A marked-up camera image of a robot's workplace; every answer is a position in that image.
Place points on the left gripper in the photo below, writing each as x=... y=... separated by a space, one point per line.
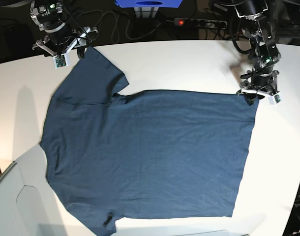
x=257 y=83

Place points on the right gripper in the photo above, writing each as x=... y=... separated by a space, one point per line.
x=64 y=39

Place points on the dark blue T-shirt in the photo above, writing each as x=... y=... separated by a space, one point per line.
x=156 y=154

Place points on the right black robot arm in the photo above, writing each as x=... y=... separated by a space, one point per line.
x=58 y=19

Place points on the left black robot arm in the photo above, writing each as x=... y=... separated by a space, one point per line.
x=263 y=51

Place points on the blue box on stand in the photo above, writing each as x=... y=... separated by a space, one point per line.
x=148 y=3

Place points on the black power strip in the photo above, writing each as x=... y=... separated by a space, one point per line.
x=200 y=23

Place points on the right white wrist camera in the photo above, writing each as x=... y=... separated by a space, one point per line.
x=61 y=60

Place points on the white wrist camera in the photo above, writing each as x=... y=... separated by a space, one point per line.
x=275 y=98
x=61 y=60

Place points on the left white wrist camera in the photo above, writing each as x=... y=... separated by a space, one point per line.
x=275 y=98

